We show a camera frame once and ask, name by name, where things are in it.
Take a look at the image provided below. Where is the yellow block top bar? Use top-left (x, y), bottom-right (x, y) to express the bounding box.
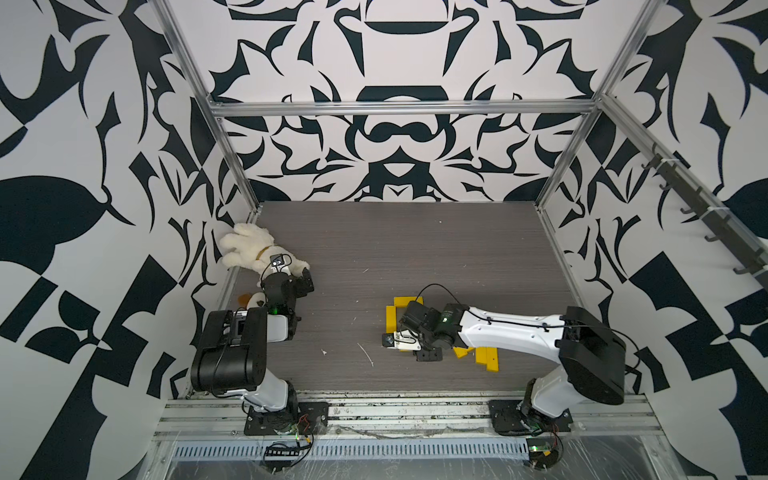
top-left (393, 296), bottom-right (424, 308)

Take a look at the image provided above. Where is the yellow block vertical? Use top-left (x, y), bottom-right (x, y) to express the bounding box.
top-left (453, 347), bottom-right (473, 359)
top-left (385, 305), bottom-right (397, 334)

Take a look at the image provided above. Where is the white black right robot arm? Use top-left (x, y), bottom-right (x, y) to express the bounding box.
top-left (382, 301), bottom-right (626, 436)

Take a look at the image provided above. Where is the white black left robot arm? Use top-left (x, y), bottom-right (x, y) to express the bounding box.
top-left (190, 268), bottom-right (314, 423)

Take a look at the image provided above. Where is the brown white small plush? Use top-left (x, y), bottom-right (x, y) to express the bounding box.
top-left (237, 292), bottom-right (267, 309)

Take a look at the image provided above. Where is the white plush toy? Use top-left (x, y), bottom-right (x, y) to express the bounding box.
top-left (219, 223), bottom-right (310, 277)

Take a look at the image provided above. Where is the yellow block spare left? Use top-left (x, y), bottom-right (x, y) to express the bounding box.
top-left (475, 347), bottom-right (488, 366)

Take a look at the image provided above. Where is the yellow block spare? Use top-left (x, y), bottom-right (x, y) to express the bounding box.
top-left (475, 347), bottom-right (488, 366)
top-left (485, 347), bottom-right (499, 373)

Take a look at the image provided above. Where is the yellow block spare right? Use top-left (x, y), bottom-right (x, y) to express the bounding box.
top-left (485, 347), bottom-right (499, 373)

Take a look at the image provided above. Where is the right circuit board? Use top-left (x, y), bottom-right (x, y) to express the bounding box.
top-left (525, 437), bottom-right (562, 471)

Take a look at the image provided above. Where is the circuit board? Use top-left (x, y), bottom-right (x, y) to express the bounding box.
top-left (525, 437), bottom-right (562, 471)
top-left (261, 442), bottom-right (312, 474)

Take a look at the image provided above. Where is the left circuit board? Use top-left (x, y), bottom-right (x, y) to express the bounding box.
top-left (261, 442), bottom-right (312, 474)

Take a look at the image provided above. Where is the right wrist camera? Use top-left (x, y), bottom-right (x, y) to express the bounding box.
top-left (382, 331), bottom-right (422, 351)

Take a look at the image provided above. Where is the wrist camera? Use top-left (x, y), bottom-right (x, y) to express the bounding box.
top-left (270, 253), bottom-right (290, 270)
top-left (382, 331), bottom-right (422, 351)

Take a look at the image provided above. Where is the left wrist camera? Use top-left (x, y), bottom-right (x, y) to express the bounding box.
top-left (270, 253), bottom-right (290, 270)

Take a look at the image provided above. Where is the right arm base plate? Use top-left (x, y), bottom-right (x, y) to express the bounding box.
top-left (488, 398), bottom-right (572, 436)

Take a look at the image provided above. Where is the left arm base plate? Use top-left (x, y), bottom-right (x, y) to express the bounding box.
top-left (244, 402), bottom-right (330, 436)

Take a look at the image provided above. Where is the black wall hook rack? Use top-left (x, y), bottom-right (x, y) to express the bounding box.
top-left (642, 145), bottom-right (767, 289)

